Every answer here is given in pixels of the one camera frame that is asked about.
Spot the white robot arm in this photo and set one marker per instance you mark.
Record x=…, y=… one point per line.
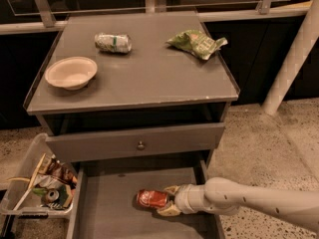
x=224, y=197

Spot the grey open middle drawer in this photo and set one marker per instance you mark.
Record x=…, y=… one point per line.
x=105, y=206

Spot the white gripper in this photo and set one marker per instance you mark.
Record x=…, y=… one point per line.
x=183, y=198

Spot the white paper bowl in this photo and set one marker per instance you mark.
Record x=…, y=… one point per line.
x=71, y=73

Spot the green chip bag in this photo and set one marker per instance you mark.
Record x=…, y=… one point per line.
x=196, y=43

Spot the brown snack wrapper in bin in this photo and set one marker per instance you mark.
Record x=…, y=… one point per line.
x=52, y=167

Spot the round metal drawer knob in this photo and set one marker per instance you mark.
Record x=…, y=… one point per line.
x=141, y=146

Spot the clear plastic trash bin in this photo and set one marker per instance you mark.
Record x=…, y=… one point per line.
x=24, y=196

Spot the red coke can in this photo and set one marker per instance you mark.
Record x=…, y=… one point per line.
x=152, y=198

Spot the green white soda can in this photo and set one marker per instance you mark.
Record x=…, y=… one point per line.
x=119, y=44

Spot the grey top drawer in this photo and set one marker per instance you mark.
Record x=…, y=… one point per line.
x=123, y=143

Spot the white diagonal pole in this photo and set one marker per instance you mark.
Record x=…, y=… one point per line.
x=301, y=47

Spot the grey cabinet with counter top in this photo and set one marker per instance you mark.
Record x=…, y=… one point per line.
x=151, y=86

